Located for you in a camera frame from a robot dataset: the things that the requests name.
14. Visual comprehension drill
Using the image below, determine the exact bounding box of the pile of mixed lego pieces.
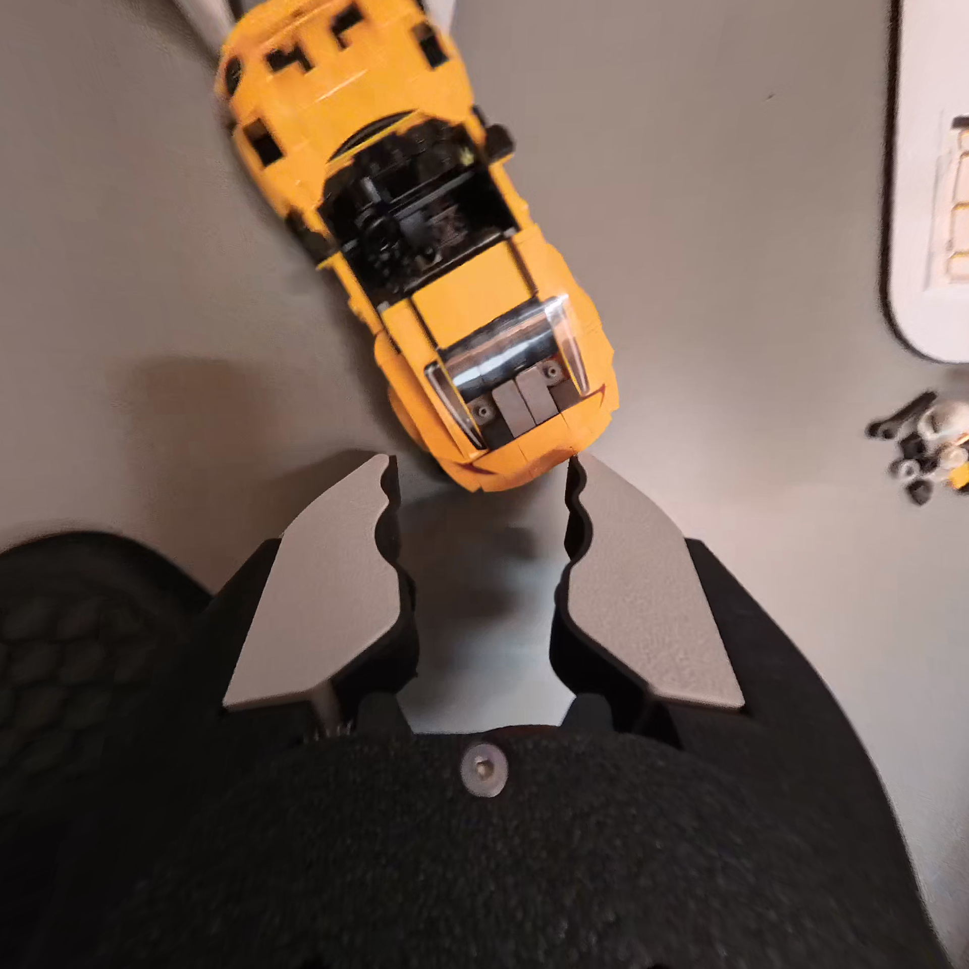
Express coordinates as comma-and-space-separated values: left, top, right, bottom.
865, 390, 969, 507

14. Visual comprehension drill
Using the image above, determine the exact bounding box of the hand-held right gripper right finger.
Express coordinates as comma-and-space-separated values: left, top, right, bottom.
551, 453, 746, 728

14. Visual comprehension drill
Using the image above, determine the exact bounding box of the yellow lego car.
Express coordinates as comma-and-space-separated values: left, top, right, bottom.
214, 0, 620, 493

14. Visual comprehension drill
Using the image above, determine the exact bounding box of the sticker sheet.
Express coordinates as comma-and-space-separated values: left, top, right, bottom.
927, 114, 969, 285

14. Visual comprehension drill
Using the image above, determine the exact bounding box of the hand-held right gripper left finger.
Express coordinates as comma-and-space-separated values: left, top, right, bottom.
222, 453, 417, 728

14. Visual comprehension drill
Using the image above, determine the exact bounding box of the white book stand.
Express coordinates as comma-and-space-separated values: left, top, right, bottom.
878, 0, 969, 364

